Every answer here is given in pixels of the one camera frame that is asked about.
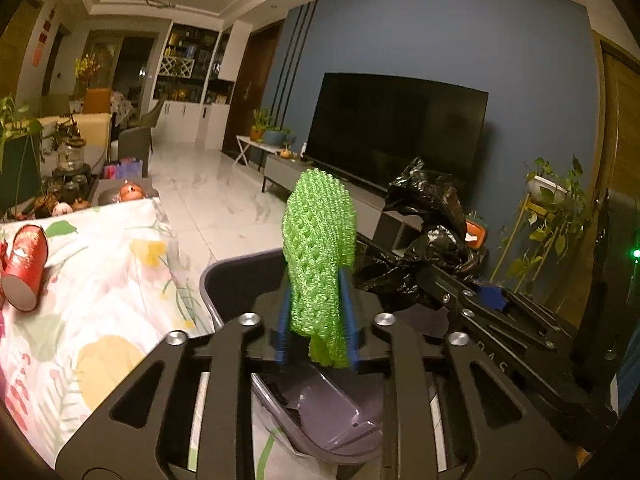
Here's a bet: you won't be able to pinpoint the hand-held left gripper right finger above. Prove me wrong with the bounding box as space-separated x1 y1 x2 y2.
341 269 597 480

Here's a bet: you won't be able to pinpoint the red wall hanging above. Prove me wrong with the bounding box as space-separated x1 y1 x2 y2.
31 4 55 67

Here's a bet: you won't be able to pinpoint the white display cabinet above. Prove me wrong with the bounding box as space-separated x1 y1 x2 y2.
150 22 235 147

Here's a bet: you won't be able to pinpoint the grey television cabinet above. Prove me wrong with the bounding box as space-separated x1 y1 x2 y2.
262 152 436 261

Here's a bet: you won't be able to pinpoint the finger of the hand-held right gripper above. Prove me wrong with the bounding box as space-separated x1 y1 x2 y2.
469 282 582 355
356 237 471 316

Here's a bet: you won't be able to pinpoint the yellow plant stand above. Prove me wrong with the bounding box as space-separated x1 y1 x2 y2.
515 195 551 241

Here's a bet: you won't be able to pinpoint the orange round teapot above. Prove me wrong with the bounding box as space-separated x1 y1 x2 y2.
117 181 147 204

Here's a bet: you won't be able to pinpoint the yellow armchair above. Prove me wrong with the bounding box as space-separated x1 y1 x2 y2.
40 112 115 163

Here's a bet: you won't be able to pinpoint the purple gift bag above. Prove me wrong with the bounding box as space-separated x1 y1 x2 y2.
102 158 144 181

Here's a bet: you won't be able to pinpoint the orange chair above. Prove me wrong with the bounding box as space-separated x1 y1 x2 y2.
82 87 113 115

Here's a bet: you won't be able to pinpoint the grey plastic bin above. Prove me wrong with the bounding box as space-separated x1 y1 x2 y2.
200 247 451 467

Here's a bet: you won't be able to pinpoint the white folding side table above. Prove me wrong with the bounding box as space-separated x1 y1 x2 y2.
234 135 291 167

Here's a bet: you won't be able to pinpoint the green foam fruit net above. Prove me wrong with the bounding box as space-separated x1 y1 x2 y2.
281 169 359 372

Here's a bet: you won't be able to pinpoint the floral printed cloth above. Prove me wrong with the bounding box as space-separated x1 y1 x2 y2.
0 197 221 472

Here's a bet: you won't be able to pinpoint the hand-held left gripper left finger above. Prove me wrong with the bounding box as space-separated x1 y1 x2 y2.
55 284 296 480

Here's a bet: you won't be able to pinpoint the orange container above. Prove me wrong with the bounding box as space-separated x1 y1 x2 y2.
464 220 489 250

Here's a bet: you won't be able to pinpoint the light brown wooden door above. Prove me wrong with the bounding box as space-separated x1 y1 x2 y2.
595 35 640 241

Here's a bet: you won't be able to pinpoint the glass kettle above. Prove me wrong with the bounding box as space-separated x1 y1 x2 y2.
56 132 90 172

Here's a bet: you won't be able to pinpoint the dark brown wooden door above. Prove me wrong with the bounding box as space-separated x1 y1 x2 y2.
222 21 285 153

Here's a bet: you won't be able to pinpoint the plant in orange pot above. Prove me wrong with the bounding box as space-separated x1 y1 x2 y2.
250 108 273 142

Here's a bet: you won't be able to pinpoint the grey dining chair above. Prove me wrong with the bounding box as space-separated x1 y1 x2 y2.
135 95 166 130

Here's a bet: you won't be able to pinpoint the plant in dark green pot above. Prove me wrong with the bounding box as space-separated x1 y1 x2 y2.
0 94 48 218

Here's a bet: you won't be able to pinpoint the red patterned paper cup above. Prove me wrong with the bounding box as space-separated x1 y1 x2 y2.
0 225 50 311

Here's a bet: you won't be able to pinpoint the pothos in white pot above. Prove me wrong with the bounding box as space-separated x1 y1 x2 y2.
492 156 603 297

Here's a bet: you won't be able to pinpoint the black flat television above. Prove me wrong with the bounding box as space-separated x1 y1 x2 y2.
305 72 490 196

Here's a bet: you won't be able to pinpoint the black garbage bag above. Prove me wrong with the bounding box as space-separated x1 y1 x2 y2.
356 156 491 307

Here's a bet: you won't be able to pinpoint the plant in blue pot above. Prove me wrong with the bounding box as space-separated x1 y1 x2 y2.
262 124 295 147

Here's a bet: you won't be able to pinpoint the grey armchair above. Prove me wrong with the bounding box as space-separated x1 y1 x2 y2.
118 125 154 167

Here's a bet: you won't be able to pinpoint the yellow flowers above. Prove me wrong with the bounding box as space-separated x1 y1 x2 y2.
74 54 101 87

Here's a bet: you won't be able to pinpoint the dark tea tray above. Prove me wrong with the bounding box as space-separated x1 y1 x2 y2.
35 167 105 216

